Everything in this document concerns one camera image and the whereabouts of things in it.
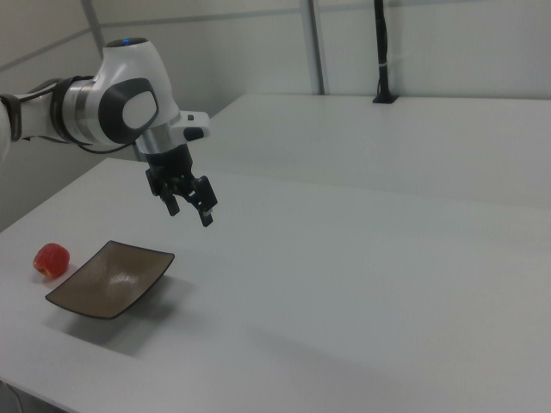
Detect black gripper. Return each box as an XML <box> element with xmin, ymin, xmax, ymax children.
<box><xmin>145</xmin><ymin>145</ymin><xmax>216</xmax><ymax>228</ymax></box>

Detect brown square ceramic plate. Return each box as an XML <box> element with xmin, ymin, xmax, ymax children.
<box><xmin>45</xmin><ymin>240</ymin><xmax>176</xmax><ymax>321</ymax></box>

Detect black camera stand pole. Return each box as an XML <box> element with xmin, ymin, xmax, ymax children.
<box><xmin>372</xmin><ymin>0</ymin><xmax>399</xmax><ymax>105</ymax></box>

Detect grey metal wall post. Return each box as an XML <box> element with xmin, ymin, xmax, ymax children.
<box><xmin>300</xmin><ymin>0</ymin><xmax>325</xmax><ymax>96</ymax></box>
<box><xmin>81</xmin><ymin>0</ymin><xmax>106</xmax><ymax>52</ymax></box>

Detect red apple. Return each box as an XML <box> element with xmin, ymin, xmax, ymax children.
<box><xmin>34</xmin><ymin>243</ymin><xmax>71</xmax><ymax>280</ymax></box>

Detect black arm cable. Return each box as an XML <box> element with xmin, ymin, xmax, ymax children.
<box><xmin>72</xmin><ymin>136</ymin><xmax>139</xmax><ymax>155</ymax></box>

